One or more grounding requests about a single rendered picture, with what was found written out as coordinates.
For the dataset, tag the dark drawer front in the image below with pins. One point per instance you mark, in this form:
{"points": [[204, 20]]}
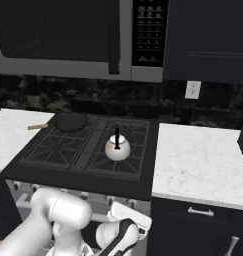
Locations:
{"points": [[226, 208]]}

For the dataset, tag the white wall socket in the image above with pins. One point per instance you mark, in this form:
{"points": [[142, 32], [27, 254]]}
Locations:
{"points": [[193, 90]]}

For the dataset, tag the silver oven front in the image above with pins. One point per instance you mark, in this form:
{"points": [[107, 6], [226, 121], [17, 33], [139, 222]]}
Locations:
{"points": [[99, 208]]}

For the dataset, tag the dark cupboard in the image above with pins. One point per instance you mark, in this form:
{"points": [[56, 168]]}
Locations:
{"points": [[4, 206], [208, 36]]}

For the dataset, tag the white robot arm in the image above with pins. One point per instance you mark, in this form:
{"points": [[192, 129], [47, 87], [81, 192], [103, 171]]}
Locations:
{"points": [[61, 213]]}

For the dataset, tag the dark lower cupboard door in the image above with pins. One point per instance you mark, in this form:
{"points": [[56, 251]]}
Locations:
{"points": [[186, 240]]}

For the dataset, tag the silver microwave oven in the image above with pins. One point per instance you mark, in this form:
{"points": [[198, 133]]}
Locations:
{"points": [[59, 33]]}

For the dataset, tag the dark lower cupboard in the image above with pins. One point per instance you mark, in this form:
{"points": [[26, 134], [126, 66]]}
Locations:
{"points": [[4, 206]]}

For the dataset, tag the dark upper cupboard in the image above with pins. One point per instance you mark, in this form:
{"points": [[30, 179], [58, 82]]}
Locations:
{"points": [[208, 36]]}

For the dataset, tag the black gas hob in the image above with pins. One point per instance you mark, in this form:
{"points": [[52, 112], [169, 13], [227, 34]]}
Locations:
{"points": [[76, 160]]}

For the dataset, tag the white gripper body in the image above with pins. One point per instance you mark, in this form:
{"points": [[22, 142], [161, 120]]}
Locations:
{"points": [[131, 216]]}

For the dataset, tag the silver stove knob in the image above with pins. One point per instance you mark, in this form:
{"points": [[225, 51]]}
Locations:
{"points": [[35, 187], [110, 200], [15, 185], [83, 194]]}

